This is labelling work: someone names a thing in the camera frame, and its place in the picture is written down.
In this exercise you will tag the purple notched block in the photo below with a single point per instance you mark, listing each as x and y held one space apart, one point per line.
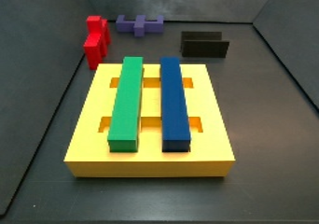
140 25

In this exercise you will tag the red notched block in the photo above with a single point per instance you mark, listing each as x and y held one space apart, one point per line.
97 40

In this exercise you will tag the green bar block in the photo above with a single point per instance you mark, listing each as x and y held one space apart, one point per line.
123 133

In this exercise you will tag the blue bar block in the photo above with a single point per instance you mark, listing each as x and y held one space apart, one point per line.
175 124

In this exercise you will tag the black fixture bracket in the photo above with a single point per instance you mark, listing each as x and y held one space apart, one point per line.
203 44

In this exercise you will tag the yellow slotted board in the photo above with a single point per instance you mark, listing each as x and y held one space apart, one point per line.
88 157

